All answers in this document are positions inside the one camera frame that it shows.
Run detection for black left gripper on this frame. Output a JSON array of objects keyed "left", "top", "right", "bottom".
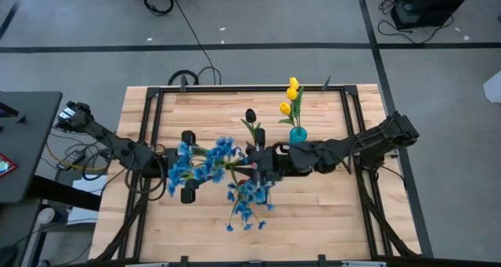
[{"left": 150, "top": 130, "right": 196, "bottom": 204}]

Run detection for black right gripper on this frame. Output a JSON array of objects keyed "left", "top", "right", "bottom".
[{"left": 243, "top": 127, "right": 293, "bottom": 205}]

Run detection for teal glass vase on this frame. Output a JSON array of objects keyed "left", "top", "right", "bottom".
[{"left": 288, "top": 126, "right": 308, "bottom": 145}]

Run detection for black artificial tulip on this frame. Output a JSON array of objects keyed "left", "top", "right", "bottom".
[{"left": 240, "top": 108, "right": 262, "bottom": 146}]

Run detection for green artificial flower stems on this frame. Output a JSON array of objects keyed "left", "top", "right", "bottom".
[{"left": 278, "top": 101, "right": 301, "bottom": 132}]

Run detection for black power adapter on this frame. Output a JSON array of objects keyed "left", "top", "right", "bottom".
[{"left": 56, "top": 149, "right": 86, "bottom": 171}]

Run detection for black desk crossbar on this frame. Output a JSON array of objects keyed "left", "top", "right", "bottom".
[{"left": 30, "top": 175, "right": 102, "bottom": 212}]

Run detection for white round object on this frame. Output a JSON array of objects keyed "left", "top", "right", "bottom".
[{"left": 37, "top": 207, "right": 56, "bottom": 225}]

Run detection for dark grey desk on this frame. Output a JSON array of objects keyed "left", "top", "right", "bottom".
[{"left": 0, "top": 90, "right": 63, "bottom": 205}]

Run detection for red-edged tablet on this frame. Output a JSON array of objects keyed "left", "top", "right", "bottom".
[{"left": 0, "top": 153, "right": 19, "bottom": 179}]

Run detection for black desk device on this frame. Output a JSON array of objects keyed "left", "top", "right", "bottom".
[{"left": 0, "top": 102, "right": 20, "bottom": 118}]

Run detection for black equipment case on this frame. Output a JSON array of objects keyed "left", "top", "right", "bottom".
[{"left": 390, "top": 0, "right": 479, "bottom": 30}]

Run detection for white floor object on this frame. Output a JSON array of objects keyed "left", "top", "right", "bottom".
[{"left": 482, "top": 70, "right": 501, "bottom": 104}]

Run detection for black cable loop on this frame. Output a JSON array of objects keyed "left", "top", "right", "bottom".
[{"left": 168, "top": 66, "right": 222, "bottom": 86}]

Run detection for black coiled floor cable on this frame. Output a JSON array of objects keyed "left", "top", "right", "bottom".
[{"left": 142, "top": 0, "right": 175, "bottom": 16}]

